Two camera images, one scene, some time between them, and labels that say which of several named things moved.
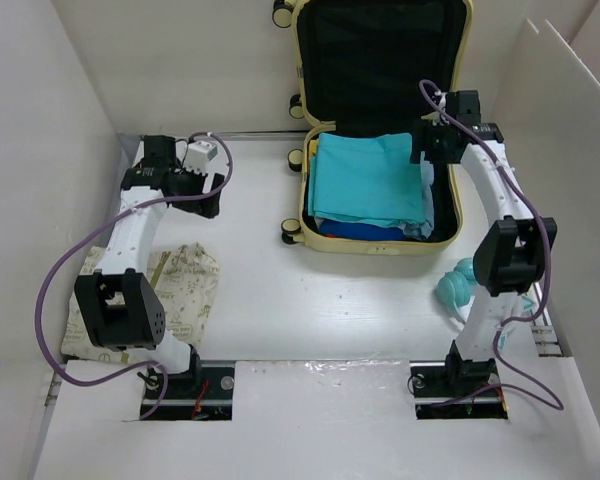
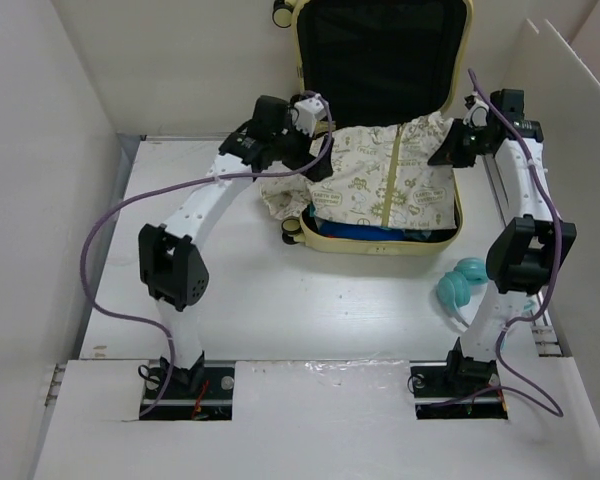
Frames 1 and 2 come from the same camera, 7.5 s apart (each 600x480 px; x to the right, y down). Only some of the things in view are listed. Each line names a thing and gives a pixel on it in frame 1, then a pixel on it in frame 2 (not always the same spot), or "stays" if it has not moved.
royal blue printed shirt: x=351 y=230 stays
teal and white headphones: x=456 y=289 stays
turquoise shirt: x=366 y=178 to x=418 y=234
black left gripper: x=206 y=207 to x=306 y=159
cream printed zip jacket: x=184 y=277 to x=381 y=178
